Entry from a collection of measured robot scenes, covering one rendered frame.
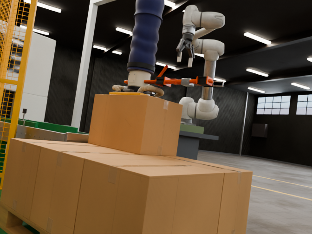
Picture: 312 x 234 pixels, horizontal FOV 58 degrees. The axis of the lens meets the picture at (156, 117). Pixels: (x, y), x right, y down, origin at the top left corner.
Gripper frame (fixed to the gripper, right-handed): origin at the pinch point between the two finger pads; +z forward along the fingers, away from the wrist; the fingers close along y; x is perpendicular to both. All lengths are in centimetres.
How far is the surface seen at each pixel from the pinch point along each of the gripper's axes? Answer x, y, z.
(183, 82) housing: 3.4, 3.4, 15.0
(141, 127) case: -13, 21, 49
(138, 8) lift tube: -43, 12, -43
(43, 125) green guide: -221, -20, 60
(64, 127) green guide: -173, -20, 59
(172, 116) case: -10.4, -8.0, 37.5
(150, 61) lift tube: -30.7, 2.3, -3.0
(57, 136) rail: -91, 36, 64
